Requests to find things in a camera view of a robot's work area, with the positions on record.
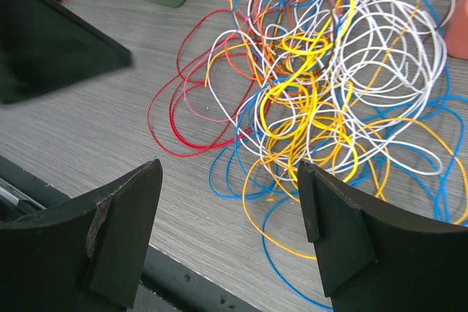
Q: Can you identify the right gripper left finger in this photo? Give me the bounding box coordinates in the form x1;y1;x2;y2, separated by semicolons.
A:
1;159;163;311

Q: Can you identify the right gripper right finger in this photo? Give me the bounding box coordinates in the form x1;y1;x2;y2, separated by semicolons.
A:
298;162;467;311

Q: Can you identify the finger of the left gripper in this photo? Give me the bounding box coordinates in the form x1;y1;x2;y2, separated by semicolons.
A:
1;0;132;104

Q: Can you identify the orange-red plastic tray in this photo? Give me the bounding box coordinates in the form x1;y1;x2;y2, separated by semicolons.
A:
445;0;468;59

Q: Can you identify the white cable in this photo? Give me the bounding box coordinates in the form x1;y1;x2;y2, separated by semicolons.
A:
206;0;456;178

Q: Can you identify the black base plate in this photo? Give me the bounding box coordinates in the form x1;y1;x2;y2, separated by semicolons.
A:
1;159;254;311

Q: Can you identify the orange cable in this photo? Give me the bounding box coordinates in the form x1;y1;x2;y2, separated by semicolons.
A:
224;0;352;86

